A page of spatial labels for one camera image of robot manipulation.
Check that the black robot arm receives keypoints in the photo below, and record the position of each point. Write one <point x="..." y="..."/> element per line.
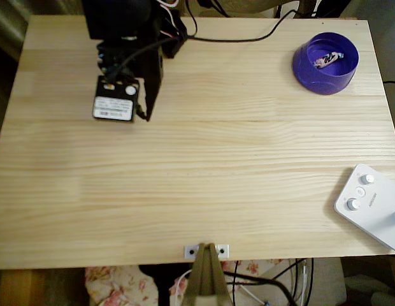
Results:
<point x="118" y="19"/>

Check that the floral pink cushion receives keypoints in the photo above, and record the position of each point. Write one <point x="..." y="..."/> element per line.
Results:
<point x="114" y="287"/>

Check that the pink candy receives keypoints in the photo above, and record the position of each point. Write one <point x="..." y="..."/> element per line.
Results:
<point x="328" y="59"/>

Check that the flat round lamp button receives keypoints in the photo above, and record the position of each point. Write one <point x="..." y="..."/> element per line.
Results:
<point x="360" y="192"/>

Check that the white control box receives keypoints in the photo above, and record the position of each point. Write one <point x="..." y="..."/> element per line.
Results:
<point x="376" y="216"/>

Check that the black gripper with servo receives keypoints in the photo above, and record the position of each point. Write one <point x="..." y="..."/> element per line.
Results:
<point x="153" y="83"/>

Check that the pleated curtain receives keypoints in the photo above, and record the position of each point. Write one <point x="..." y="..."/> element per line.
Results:
<point x="9" y="25"/>

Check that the round lamp knob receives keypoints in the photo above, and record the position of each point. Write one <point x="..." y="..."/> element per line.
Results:
<point x="366" y="179"/>
<point x="353" y="204"/>

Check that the purple plastic bowl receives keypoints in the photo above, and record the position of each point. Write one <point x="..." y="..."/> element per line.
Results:
<point x="321" y="83"/>

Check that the aluminium corner bracket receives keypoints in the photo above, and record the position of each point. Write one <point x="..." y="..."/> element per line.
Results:
<point x="224" y="251"/>
<point x="188" y="252"/>

